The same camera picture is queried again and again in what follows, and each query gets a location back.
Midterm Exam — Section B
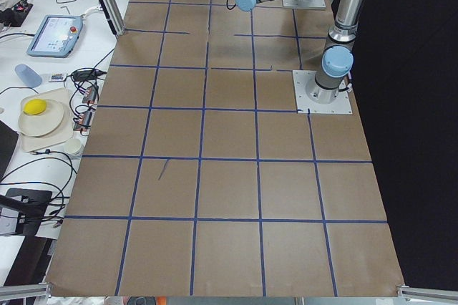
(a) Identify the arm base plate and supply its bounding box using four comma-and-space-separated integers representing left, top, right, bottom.
293, 70, 352, 115
282, 0, 326, 11

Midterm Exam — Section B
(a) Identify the beige tray with plates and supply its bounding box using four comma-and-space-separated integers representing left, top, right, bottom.
18, 88, 73, 152

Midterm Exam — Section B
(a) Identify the translucent blue plastic cup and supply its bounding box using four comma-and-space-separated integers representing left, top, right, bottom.
14, 64, 42, 88

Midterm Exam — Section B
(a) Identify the yellow lemon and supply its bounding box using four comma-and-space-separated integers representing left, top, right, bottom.
23, 99, 47, 115

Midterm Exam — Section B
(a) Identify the white paper cup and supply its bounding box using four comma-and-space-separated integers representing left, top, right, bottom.
64, 138, 84, 158

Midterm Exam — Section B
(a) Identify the teach pendant tablet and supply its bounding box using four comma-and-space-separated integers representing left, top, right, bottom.
26, 15, 83, 58

